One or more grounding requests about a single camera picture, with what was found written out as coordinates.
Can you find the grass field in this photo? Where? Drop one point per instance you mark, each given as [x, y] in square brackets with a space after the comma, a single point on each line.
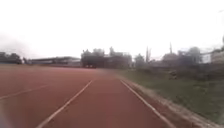
[193, 93]

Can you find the pale building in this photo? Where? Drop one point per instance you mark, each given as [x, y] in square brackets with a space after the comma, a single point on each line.
[216, 56]

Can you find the clump of dark trees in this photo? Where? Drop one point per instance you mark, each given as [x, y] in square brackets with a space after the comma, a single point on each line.
[90, 58]
[190, 55]
[10, 57]

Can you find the red running track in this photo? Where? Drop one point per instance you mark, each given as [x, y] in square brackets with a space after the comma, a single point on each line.
[100, 106]

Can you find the long low building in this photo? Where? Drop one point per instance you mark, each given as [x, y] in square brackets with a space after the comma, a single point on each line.
[56, 60]

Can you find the pale concrete kerb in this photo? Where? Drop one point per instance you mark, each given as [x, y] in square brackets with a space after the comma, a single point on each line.
[175, 107]

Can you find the grey building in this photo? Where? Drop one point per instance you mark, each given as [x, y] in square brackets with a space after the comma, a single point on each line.
[118, 61]

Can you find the pole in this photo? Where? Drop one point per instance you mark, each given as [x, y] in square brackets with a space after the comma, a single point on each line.
[170, 48]
[147, 55]

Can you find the single tree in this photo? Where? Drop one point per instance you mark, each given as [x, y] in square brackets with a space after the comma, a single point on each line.
[139, 61]

